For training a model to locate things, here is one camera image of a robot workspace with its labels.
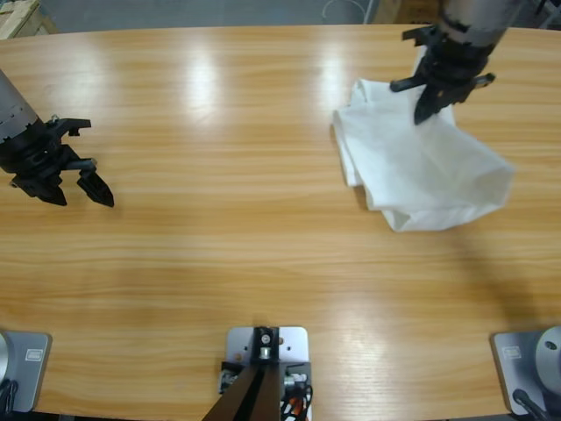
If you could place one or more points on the stacked wooden boards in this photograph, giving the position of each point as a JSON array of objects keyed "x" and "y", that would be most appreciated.
[{"x": 17, "y": 17}]

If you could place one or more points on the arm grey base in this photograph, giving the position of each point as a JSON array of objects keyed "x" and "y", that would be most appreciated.
[
  {"x": 513, "y": 373},
  {"x": 26, "y": 373}
]

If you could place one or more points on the white mounting block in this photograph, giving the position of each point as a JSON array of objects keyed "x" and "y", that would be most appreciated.
[{"x": 296, "y": 340}]

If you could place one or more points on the dark camera post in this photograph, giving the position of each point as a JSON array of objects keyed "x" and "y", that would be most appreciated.
[{"x": 245, "y": 399}]

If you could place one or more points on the brown cardboard box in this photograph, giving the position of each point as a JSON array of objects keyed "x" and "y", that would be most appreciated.
[{"x": 407, "y": 11}]

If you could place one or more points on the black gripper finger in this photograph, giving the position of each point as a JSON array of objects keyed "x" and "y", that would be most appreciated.
[
  {"x": 95, "y": 188},
  {"x": 442, "y": 102},
  {"x": 426, "y": 107},
  {"x": 44, "y": 194}
]

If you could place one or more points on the silver metal clamp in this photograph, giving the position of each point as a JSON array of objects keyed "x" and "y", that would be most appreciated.
[
  {"x": 225, "y": 379},
  {"x": 296, "y": 380}
]

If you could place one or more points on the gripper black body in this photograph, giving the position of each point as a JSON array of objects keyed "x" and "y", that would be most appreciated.
[
  {"x": 39, "y": 158},
  {"x": 451, "y": 70}
]

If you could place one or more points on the grey metal stand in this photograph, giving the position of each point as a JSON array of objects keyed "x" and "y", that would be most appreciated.
[{"x": 548, "y": 11}]

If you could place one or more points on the white t-shirt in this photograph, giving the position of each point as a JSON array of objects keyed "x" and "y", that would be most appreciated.
[{"x": 416, "y": 166}]

